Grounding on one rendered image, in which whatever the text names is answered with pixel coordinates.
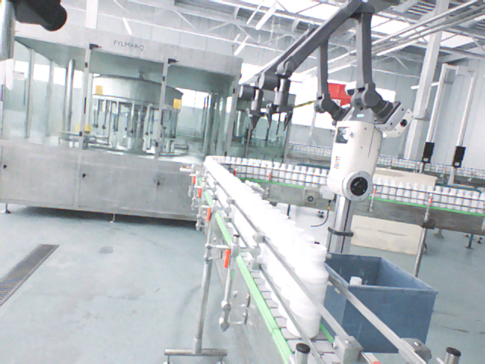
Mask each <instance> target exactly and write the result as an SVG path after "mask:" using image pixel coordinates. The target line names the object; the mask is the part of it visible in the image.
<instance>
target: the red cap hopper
mask: <svg viewBox="0 0 485 364"><path fill-rule="evenodd" d="M345 86H346V84H344V83H333V82H328V91H329V94H330V98H331V99H332V100H333V101H334V102H335V103H336V104H337V105H338V106H342V107H344V106H346V105H349V107H350V108H352V103H351V98H352V97H349V96H347V95H346V94H345V91H344V89H345ZM316 117H317V113H315V112H314V110H313V113H312V118H311V126H310V131H309V135H308V144H307V148H308V146H311V145H312V140H313V139H314V141H315V142H316V143H317V144H318V145H321V146H322V145H323V144H322V143H321V141H320V140H319V139H318V137H317V136H316V135H318V136H324V137H334V138H335V135H334V136H333V134H328V133H318V132H314V126H315V122H316ZM315 138H316V139H315ZM310 148H311V147H310Z"/></svg>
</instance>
